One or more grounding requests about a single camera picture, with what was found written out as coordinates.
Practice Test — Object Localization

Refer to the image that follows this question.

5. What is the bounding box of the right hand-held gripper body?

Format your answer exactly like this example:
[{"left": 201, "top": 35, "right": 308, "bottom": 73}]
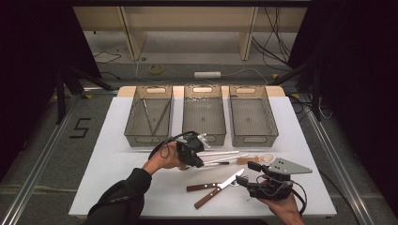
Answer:
[{"left": 245, "top": 157, "right": 314, "bottom": 202}]

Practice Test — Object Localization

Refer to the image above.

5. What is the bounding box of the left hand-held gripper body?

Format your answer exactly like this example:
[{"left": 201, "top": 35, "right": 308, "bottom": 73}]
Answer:
[{"left": 176, "top": 131, "right": 211, "bottom": 159}]

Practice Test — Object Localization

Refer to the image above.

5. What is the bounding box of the small wooden spoon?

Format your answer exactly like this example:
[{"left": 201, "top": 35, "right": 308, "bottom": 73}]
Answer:
[{"left": 236, "top": 153, "right": 274, "bottom": 166}]

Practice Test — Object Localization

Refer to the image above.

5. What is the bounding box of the wooden-handled fork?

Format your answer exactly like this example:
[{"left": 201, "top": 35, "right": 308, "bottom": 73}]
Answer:
[{"left": 186, "top": 179, "right": 249, "bottom": 193}]

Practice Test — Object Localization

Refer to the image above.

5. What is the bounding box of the grey translucent plastic bin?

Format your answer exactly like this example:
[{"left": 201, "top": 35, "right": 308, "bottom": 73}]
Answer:
[
  {"left": 181, "top": 84, "right": 227, "bottom": 147},
  {"left": 123, "top": 85, "right": 175, "bottom": 148},
  {"left": 228, "top": 84, "right": 280, "bottom": 148}
]

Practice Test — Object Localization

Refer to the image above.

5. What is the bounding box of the wooden-handled knife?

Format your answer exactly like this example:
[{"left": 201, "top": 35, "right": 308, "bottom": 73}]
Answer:
[{"left": 193, "top": 168, "right": 246, "bottom": 210}]

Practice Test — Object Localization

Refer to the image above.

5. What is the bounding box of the person's left hand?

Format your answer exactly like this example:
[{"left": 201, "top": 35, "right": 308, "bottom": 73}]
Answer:
[{"left": 142, "top": 141, "right": 190, "bottom": 176}]

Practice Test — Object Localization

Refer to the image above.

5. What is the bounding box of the person's right hand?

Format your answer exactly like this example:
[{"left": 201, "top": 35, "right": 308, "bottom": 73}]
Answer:
[{"left": 258, "top": 190, "right": 300, "bottom": 219}]

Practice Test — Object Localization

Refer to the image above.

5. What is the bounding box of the white table sheet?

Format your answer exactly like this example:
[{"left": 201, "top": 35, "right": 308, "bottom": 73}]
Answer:
[{"left": 68, "top": 96, "right": 338, "bottom": 218}]

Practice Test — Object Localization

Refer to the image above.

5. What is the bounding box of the white power strip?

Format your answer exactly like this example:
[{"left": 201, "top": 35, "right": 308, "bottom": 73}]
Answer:
[{"left": 193, "top": 70, "right": 222, "bottom": 80}]

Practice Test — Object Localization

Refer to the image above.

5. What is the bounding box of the black metal stand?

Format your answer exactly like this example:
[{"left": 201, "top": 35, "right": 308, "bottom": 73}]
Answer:
[
  {"left": 268, "top": 55, "right": 324, "bottom": 122},
  {"left": 54, "top": 64, "right": 116, "bottom": 125}
]

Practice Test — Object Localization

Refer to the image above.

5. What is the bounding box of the yellow tape roll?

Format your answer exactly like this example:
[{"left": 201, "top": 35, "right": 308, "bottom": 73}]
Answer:
[{"left": 147, "top": 63, "right": 165, "bottom": 76}]

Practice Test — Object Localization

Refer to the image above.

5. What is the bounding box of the black curtain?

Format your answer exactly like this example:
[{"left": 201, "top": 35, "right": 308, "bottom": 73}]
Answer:
[
  {"left": 0, "top": 0, "right": 102, "bottom": 182},
  {"left": 286, "top": 0, "right": 398, "bottom": 217}
]

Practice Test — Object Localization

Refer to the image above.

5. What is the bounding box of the wooden shelf unit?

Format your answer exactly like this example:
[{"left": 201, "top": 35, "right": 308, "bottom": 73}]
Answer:
[{"left": 72, "top": 6, "right": 308, "bottom": 62}]

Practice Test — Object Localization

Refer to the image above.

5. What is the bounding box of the left hand-held gripper cable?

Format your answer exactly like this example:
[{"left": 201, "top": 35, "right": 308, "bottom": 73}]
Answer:
[{"left": 147, "top": 130, "right": 200, "bottom": 161}]

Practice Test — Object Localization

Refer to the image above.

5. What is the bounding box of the hand-held gripper cable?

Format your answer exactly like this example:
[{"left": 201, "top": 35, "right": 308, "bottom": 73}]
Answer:
[
  {"left": 254, "top": 173, "right": 309, "bottom": 218},
  {"left": 147, "top": 130, "right": 200, "bottom": 161}
]

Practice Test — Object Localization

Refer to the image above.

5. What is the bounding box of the right hand-held gripper cable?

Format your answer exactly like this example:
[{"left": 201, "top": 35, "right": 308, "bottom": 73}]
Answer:
[{"left": 254, "top": 173, "right": 309, "bottom": 218}]

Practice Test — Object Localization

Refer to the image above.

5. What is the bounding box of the metal floor rail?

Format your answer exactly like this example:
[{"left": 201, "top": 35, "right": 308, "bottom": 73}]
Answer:
[
  {"left": 298, "top": 93, "right": 376, "bottom": 225},
  {"left": 0, "top": 93, "right": 83, "bottom": 225}
]

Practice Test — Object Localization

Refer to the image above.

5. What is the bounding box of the white cable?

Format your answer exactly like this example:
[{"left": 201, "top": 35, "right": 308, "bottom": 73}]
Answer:
[{"left": 134, "top": 58, "right": 270, "bottom": 86}]

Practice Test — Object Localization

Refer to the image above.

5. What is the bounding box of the bundle of black cables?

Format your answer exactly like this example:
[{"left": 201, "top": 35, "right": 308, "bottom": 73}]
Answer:
[{"left": 251, "top": 6, "right": 293, "bottom": 69}]

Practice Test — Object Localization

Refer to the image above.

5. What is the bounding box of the thin black floor cable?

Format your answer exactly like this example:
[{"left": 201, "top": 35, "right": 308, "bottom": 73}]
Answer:
[{"left": 92, "top": 50, "right": 123, "bottom": 66}]

